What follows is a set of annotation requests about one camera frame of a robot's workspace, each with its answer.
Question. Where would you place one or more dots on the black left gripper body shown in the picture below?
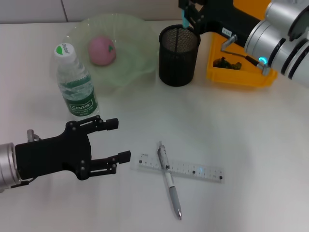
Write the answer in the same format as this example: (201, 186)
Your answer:
(53, 154)

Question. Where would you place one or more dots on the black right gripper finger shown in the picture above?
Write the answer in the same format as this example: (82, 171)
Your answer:
(198, 19)
(184, 4)

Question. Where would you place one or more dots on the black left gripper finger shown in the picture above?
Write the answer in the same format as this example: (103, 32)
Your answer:
(124, 156)
(112, 123)

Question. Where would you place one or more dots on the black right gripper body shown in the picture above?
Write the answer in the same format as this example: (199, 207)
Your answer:
(227, 19)

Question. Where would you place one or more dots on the blue scissors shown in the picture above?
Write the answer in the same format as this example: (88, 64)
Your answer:
(186, 21)

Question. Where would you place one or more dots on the green plastic wrapper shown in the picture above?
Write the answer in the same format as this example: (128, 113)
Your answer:
(227, 64)

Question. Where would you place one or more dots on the clear green-label water bottle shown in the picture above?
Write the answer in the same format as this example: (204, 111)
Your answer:
(77, 91)

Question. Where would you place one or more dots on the transparent plastic ruler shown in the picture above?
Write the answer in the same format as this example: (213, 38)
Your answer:
(193, 170)

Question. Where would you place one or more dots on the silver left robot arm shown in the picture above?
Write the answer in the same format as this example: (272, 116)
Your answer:
(8, 166)

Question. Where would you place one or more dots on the black mesh pen holder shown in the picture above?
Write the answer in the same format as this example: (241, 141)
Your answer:
(178, 70)

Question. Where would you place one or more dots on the grey white ballpoint pen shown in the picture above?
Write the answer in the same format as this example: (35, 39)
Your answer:
(172, 188)

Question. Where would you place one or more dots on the green glass fruit plate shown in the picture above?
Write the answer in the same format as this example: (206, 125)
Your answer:
(130, 48)

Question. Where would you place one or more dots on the pink peach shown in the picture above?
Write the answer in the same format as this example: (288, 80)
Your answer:
(100, 52)

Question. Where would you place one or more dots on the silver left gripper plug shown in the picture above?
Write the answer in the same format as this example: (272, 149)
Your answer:
(31, 135)

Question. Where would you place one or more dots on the yellow plastic bin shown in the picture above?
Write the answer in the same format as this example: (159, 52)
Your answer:
(241, 77)

